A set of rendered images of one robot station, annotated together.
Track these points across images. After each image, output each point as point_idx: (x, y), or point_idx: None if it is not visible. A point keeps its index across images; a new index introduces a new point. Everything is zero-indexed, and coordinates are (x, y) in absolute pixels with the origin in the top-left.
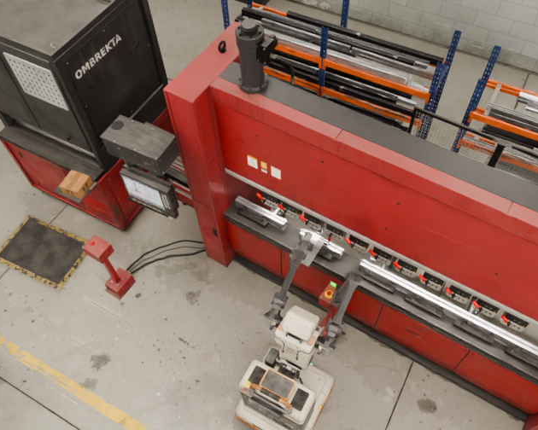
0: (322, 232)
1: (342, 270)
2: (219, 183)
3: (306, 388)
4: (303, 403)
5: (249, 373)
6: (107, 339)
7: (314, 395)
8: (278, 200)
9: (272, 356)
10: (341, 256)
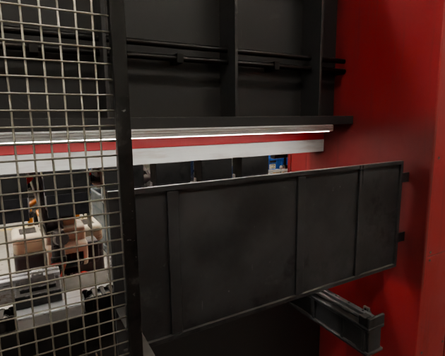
0: None
1: (87, 275)
2: (301, 159)
3: (27, 234)
4: (20, 232)
5: (93, 220)
6: None
7: (13, 237)
8: (235, 171)
9: (89, 238)
10: (108, 275)
